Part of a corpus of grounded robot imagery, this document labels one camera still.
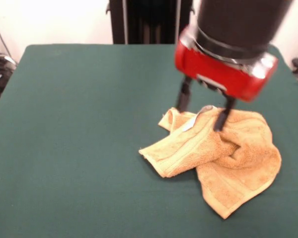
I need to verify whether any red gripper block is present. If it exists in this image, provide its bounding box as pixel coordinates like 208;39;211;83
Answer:
174;26;279;132

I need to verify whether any orange terry towel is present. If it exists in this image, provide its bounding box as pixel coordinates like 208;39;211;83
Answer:
138;105;283;220

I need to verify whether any dark green table cloth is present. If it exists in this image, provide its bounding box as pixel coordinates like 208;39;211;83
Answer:
0;43;298;238

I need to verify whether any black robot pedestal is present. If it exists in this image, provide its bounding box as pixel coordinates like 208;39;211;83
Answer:
105;0;200;45

